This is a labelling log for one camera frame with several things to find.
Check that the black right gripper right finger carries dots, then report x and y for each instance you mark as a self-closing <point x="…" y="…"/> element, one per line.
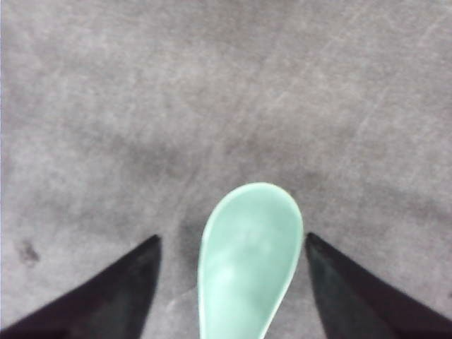
<point x="354" y="303"/>

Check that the mint green plastic spoon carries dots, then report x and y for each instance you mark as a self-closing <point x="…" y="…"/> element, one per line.
<point x="248" y="256"/>

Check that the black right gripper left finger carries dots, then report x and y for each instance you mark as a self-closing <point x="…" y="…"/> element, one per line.
<point x="113" y="304"/>

